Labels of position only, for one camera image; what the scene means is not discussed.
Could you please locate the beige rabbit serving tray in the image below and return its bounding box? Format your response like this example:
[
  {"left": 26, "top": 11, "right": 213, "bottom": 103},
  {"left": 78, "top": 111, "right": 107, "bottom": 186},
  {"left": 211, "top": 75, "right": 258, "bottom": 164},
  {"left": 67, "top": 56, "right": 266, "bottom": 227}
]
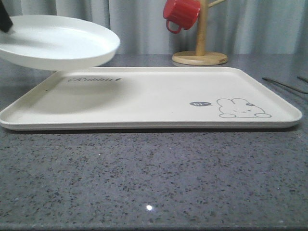
[{"left": 0, "top": 67, "right": 302, "bottom": 130}]

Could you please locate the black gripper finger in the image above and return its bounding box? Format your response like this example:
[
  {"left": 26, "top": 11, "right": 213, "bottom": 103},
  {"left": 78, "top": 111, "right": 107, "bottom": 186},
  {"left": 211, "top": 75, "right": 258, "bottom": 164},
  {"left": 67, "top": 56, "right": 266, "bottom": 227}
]
[{"left": 0, "top": 2, "right": 13, "bottom": 32}]

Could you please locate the wooden mug tree stand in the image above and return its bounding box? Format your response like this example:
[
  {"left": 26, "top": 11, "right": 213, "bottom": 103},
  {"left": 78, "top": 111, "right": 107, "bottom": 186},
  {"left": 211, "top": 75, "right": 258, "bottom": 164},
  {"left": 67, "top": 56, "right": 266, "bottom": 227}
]
[{"left": 172, "top": 0, "right": 228, "bottom": 65}]

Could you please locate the silver metal spoon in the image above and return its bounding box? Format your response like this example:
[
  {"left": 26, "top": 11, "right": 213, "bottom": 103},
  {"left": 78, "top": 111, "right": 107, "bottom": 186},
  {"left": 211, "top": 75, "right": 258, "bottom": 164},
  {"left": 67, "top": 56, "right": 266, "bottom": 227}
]
[{"left": 296, "top": 76, "right": 308, "bottom": 83}]

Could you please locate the white round plate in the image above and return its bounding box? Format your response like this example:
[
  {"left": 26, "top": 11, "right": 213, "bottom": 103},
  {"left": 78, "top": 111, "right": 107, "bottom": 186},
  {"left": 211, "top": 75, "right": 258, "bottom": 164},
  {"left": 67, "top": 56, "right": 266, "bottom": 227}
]
[{"left": 0, "top": 15, "right": 120, "bottom": 71}]

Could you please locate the red ribbed mug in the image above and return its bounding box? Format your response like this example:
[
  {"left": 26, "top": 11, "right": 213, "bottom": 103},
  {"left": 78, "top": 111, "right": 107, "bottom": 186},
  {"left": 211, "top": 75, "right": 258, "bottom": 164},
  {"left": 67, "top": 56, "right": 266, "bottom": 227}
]
[{"left": 163, "top": 0, "right": 201, "bottom": 34}]

